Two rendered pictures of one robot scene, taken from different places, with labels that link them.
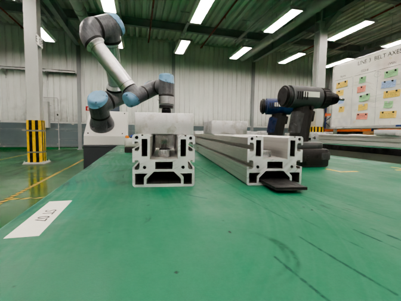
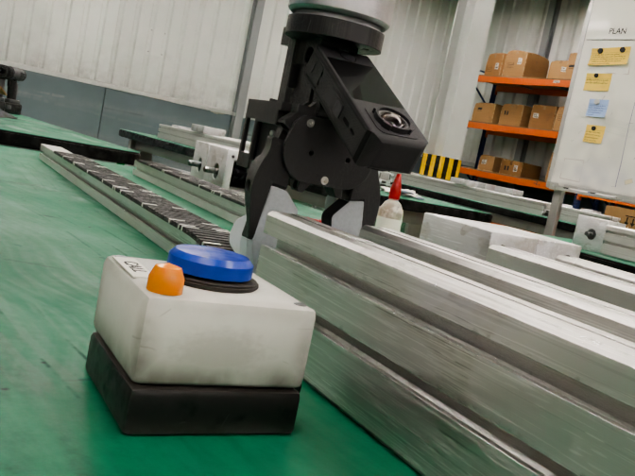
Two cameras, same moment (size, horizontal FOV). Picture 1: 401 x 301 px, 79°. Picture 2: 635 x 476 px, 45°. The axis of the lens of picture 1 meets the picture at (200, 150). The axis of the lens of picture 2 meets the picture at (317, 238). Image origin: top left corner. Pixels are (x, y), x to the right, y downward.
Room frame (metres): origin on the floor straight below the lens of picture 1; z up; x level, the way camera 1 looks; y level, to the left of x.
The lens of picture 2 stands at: (0.70, 0.37, 0.91)
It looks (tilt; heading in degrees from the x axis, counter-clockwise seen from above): 7 degrees down; 339
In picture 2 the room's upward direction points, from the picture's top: 12 degrees clockwise
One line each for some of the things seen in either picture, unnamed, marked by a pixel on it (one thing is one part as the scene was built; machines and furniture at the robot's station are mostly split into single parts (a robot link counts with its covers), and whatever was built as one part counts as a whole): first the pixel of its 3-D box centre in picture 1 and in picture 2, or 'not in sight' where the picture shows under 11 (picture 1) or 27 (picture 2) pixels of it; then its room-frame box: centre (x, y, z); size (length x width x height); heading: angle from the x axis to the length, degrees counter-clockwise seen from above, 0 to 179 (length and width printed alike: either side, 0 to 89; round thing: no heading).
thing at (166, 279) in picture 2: not in sight; (166, 277); (1.02, 0.31, 0.85); 0.02 x 0.02 x 0.01
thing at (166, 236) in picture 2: not in sight; (101, 185); (1.86, 0.26, 0.79); 0.96 x 0.04 x 0.03; 8
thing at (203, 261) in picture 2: not in sight; (209, 271); (1.05, 0.28, 0.84); 0.04 x 0.04 x 0.02
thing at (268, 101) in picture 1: (286, 128); not in sight; (0.92, -0.32, 0.89); 0.20 x 0.08 x 0.22; 86
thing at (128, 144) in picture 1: (137, 144); (213, 339); (1.05, 0.27, 0.81); 0.10 x 0.08 x 0.06; 98
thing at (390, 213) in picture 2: not in sight; (390, 212); (1.74, -0.15, 0.84); 0.04 x 0.04 x 0.12
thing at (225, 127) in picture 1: (223, 131); not in sight; (0.82, -0.08, 0.87); 0.16 x 0.11 x 0.07; 8
